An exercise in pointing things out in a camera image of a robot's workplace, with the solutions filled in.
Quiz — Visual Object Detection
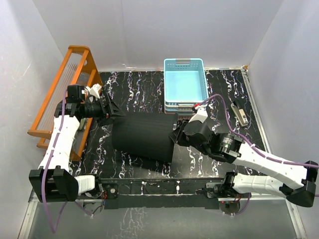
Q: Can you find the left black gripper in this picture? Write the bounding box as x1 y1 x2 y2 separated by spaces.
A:
82 94 126 126

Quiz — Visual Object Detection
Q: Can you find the large black plastic bucket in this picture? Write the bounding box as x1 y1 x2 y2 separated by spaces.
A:
112 112 178 163

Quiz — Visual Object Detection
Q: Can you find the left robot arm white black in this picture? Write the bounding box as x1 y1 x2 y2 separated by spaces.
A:
29 84 125 203

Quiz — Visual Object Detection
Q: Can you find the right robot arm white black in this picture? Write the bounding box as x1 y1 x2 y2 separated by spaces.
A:
169 120 319 208

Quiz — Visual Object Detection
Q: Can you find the pink perforated basket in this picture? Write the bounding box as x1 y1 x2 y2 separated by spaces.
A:
165 113 194 120

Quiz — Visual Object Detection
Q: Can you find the dark blue perforated basket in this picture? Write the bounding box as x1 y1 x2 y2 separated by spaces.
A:
164 106 193 113

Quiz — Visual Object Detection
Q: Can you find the small grey block in rack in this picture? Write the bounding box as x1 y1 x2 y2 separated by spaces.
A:
78 118 87 130

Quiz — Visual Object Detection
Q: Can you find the light blue perforated basket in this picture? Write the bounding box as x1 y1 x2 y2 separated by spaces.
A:
163 58 208 105

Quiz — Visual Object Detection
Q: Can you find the orange wooden rack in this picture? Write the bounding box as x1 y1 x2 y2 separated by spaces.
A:
27 45 102 149

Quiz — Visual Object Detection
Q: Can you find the black stapler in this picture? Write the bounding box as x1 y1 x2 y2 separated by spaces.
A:
231 100 249 127

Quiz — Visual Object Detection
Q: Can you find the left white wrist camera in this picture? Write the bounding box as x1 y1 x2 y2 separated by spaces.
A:
83 84 102 102

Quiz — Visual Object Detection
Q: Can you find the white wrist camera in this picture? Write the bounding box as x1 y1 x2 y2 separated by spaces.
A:
189 103 208 123
83 84 102 102

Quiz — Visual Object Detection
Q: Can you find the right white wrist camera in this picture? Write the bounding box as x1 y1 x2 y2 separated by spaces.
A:
189 103 208 123

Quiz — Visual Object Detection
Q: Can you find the black front mounting rail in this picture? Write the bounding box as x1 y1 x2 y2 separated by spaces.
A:
101 178 223 209

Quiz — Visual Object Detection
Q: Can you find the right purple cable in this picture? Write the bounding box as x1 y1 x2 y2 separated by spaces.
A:
196 94 319 169

